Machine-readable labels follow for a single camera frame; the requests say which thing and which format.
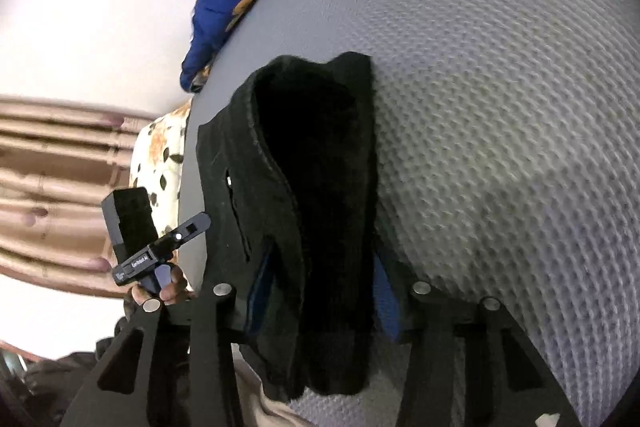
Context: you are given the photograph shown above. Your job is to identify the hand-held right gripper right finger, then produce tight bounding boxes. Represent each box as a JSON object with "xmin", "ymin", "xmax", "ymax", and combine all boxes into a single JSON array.
[{"xmin": 374, "ymin": 256, "xmax": 584, "ymax": 427}]

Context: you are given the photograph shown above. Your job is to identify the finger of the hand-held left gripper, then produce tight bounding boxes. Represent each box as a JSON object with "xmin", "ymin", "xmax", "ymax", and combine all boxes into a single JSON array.
[{"xmin": 159, "ymin": 212, "xmax": 212, "ymax": 254}]

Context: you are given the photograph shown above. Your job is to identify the grey textured mattress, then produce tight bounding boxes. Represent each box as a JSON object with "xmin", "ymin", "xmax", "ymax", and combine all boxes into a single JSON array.
[{"xmin": 180, "ymin": 0, "xmax": 640, "ymax": 427}]

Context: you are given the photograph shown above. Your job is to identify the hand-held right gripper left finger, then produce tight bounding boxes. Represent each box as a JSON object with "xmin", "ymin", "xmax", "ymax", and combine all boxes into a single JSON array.
[{"xmin": 60, "ymin": 251, "xmax": 275, "ymax": 427}]

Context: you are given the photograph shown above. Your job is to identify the white floral cloth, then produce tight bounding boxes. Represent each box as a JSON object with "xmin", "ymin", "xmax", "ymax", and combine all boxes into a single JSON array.
[{"xmin": 129, "ymin": 99, "xmax": 196, "ymax": 293}]

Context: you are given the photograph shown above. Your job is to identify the dark cloth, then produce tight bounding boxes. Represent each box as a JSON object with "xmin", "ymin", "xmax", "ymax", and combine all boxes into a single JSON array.
[{"xmin": 22, "ymin": 319, "xmax": 131, "ymax": 427}]

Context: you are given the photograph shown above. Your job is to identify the black pants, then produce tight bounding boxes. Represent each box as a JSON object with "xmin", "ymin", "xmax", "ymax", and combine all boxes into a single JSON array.
[{"xmin": 195, "ymin": 51, "xmax": 381, "ymax": 400}]

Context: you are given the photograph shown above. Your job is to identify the beige cloth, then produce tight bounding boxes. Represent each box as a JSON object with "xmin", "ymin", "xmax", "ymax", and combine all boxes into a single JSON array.
[{"xmin": 235, "ymin": 357, "xmax": 313, "ymax": 427}]

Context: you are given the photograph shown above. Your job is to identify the pink curtain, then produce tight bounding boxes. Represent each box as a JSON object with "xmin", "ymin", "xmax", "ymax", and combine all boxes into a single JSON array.
[{"xmin": 0, "ymin": 94, "xmax": 156, "ymax": 298}]

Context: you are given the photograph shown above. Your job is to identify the person's left hand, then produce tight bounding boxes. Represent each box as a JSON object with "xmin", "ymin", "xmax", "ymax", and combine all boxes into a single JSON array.
[{"xmin": 131, "ymin": 265, "xmax": 196, "ymax": 308}]

